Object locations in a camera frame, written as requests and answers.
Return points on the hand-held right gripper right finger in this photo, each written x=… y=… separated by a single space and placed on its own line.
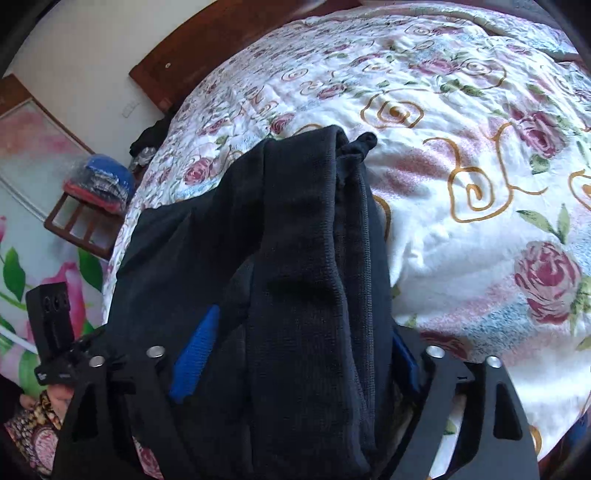
x=408 y=364

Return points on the floral glass sliding door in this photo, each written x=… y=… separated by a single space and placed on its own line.
x=27 y=184

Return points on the white wall socket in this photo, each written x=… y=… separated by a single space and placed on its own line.
x=130 y=109

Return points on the person's left hand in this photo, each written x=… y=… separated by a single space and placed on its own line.
x=57 y=399

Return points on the pale satin bedding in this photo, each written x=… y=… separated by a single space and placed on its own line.
x=521 y=32

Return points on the plastic bag of clothes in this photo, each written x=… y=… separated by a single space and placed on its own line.
x=106 y=184

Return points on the floral rose quilt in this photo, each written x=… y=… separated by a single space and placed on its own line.
x=461 y=138

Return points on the dark cloth pile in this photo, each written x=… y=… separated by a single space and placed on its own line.
x=150 y=136

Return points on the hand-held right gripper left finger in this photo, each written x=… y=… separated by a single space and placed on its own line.
x=196 y=355

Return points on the wooden headboard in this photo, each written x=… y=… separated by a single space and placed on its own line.
x=207 y=50

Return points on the wooden bedside chair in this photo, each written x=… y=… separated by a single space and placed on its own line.
x=69 y=219

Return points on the black pants with red lining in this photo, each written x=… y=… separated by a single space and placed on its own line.
x=300 y=300

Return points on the grey plastic bag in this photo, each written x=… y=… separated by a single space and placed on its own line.
x=145 y=157

